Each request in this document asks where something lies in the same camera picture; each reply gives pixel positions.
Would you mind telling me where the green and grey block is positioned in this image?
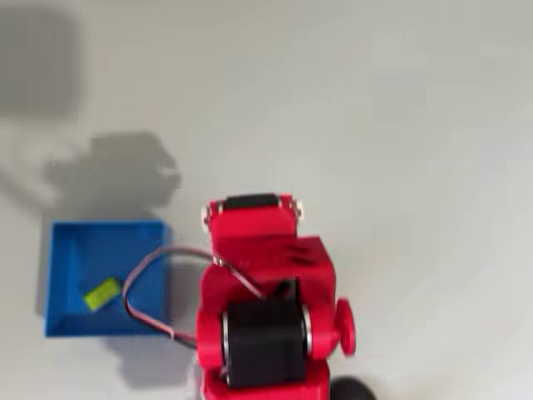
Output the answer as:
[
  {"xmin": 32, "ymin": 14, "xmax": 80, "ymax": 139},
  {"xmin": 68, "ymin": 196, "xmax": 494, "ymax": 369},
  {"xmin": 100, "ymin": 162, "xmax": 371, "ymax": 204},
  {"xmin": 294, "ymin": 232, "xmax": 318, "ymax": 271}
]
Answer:
[{"xmin": 82, "ymin": 276, "xmax": 122, "ymax": 312}]

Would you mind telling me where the blue plastic bin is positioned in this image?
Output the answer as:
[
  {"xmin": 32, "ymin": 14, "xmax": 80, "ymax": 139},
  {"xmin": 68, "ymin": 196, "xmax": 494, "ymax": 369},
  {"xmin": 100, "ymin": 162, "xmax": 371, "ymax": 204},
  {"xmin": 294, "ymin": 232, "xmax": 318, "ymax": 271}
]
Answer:
[{"xmin": 43, "ymin": 220, "xmax": 175, "ymax": 338}]

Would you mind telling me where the black gooseneck stand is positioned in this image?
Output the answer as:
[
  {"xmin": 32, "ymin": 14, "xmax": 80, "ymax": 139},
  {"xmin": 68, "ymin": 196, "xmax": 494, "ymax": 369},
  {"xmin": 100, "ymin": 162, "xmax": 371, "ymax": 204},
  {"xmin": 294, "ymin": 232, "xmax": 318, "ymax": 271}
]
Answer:
[{"xmin": 330, "ymin": 376, "xmax": 378, "ymax": 400}]

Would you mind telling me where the black red servo cable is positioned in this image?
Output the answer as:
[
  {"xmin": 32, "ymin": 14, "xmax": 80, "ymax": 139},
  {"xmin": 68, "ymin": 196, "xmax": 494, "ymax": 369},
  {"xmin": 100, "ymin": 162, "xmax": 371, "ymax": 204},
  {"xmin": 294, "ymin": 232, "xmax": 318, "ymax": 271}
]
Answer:
[{"xmin": 122, "ymin": 244, "xmax": 268, "ymax": 350}]

